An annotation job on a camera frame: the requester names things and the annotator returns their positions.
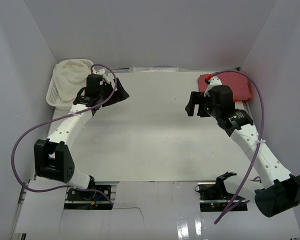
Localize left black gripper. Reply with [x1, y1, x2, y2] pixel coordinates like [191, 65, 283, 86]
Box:
[97, 78, 128, 107]

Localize white t shirt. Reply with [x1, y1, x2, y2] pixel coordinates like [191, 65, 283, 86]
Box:
[52, 59, 92, 102]

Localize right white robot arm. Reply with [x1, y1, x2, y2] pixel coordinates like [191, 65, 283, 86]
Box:
[185, 76, 300, 218]

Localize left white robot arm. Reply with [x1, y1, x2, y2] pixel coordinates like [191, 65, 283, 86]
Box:
[34, 69, 129, 200]

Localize folded red t shirt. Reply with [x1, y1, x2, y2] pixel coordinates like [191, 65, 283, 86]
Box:
[197, 72, 252, 100]

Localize folded orange t shirt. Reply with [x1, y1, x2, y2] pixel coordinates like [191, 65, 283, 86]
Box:
[233, 98, 251, 102]

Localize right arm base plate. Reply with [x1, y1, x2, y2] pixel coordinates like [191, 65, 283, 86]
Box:
[194, 172, 237, 213]

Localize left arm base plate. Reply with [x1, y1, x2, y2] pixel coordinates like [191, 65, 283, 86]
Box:
[63, 182, 118, 211]

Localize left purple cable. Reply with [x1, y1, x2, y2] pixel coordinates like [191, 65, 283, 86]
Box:
[11, 63, 118, 206]

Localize aluminium frame rail left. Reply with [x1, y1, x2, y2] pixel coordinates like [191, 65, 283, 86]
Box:
[9, 123, 50, 240]

